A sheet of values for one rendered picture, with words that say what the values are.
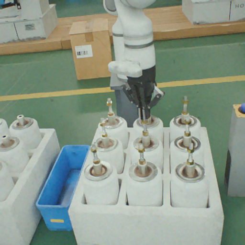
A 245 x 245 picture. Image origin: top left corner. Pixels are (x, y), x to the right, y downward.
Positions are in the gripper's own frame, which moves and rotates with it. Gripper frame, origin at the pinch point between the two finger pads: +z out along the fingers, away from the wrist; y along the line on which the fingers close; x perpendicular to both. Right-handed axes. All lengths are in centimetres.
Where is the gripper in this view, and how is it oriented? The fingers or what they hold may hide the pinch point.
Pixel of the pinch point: (143, 113)
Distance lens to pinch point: 80.4
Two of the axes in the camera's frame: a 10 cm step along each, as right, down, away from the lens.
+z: 1.0, 8.4, 5.3
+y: -7.8, -2.7, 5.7
